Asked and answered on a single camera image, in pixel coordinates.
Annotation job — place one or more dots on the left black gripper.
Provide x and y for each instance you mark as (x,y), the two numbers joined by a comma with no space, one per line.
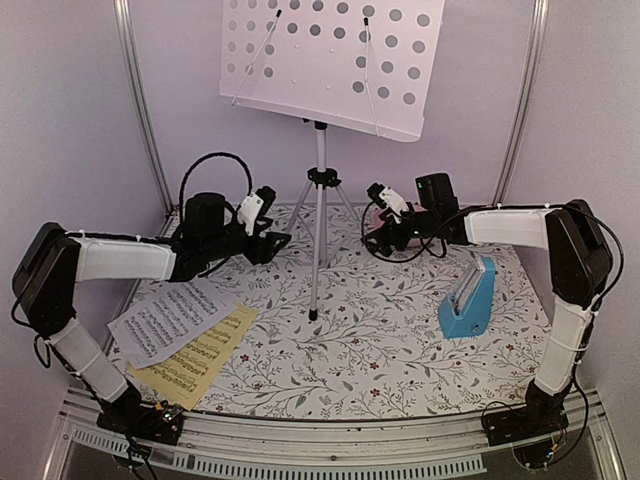
(263,250)

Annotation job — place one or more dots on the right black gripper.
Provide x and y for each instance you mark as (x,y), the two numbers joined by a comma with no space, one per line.
(381,234)

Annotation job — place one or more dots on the white sheet music page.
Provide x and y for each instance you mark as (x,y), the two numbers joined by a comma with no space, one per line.
(159,326)

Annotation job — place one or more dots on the white perforated music stand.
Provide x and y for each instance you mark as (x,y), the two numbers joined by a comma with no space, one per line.
(359,65)

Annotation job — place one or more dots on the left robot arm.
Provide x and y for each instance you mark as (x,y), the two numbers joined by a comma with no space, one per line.
(210,231)

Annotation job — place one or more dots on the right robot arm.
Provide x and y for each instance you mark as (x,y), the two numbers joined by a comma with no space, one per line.
(582,268)

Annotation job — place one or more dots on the pink plate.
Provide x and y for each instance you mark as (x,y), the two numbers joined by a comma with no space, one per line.
(414,222)

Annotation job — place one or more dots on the floral tablecloth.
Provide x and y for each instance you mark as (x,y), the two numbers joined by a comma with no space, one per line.
(361,339)

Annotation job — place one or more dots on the blue metronome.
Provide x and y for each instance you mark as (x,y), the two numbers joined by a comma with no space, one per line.
(466,309)

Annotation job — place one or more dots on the yellow sheet music page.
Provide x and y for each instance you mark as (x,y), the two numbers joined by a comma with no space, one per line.
(185,377)

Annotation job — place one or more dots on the front aluminium rail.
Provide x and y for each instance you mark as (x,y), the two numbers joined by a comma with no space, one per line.
(215,446)

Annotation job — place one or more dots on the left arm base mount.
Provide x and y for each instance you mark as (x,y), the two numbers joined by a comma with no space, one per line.
(161,423)

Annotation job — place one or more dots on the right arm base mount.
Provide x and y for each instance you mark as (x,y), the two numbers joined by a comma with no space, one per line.
(504,424)

